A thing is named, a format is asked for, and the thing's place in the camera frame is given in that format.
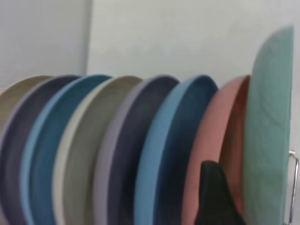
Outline pink round plate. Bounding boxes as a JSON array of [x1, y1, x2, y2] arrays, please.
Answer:
[[182, 75, 252, 225]]

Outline green round plate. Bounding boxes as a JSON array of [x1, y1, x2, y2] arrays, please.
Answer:
[[241, 24, 295, 225]]

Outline beige round plate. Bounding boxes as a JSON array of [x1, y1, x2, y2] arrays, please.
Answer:
[[52, 75, 144, 225], [0, 75, 56, 134]]

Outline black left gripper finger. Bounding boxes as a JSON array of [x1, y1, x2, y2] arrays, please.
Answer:
[[194, 160, 246, 225]]

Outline dark purple round plate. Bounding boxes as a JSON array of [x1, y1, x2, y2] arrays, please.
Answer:
[[0, 74, 82, 225], [93, 74, 180, 225]]

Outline teal blue round plate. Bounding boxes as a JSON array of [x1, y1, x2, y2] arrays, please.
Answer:
[[20, 74, 113, 225]]

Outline metal wire plate rack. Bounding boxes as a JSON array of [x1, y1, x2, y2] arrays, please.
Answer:
[[286, 150, 300, 225]]

